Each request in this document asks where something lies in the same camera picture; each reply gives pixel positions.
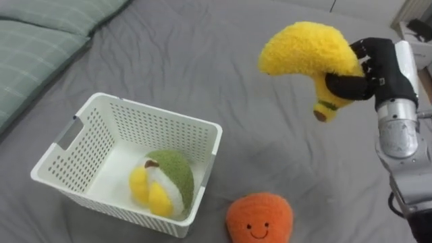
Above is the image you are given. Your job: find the green yellow durian soft toy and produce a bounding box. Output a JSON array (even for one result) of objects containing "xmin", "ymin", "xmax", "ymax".
[{"xmin": 128, "ymin": 149, "xmax": 195, "ymax": 218}]

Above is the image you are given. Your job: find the orange smiling soft toy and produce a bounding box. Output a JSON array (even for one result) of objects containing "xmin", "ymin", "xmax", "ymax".
[{"xmin": 225, "ymin": 192, "xmax": 294, "ymax": 243}]

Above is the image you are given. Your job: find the white perforated plastic basket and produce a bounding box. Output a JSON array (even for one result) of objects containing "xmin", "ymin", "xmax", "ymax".
[{"xmin": 30, "ymin": 92, "xmax": 223, "ymax": 239}]

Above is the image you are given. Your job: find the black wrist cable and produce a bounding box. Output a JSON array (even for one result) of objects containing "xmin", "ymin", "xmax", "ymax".
[{"xmin": 387, "ymin": 192, "xmax": 406, "ymax": 219}]

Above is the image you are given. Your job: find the white cabinet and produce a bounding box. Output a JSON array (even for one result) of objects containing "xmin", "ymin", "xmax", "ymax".
[{"xmin": 391, "ymin": 0, "xmax": 432, "ymax": 72}]

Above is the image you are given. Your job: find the yellow banana soft toy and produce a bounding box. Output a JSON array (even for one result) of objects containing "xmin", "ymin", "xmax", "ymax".
[{"xmin": 258, "ymin": 21, "xmax": 366, "ymax": 123}]

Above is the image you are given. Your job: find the green checked pillow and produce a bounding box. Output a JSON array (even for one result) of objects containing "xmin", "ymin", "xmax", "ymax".
[
  {"xmin": 0, "ymin": 0, "xmax": 130, "ymax": 38},
  {"xmin": 0, "ymin": 20, "xmax": 91, "ymax": 131}
]

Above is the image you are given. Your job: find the grey bed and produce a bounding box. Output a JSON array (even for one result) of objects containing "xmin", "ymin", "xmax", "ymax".
[{"xmin": 0, "ymin": 0, "xmax": 432, "ymax": 243}]

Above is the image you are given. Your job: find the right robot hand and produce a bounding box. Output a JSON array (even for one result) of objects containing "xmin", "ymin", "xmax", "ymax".
[{"xmin": 325, "ymin": 37, "xmax": 420, "ymax": 112}]

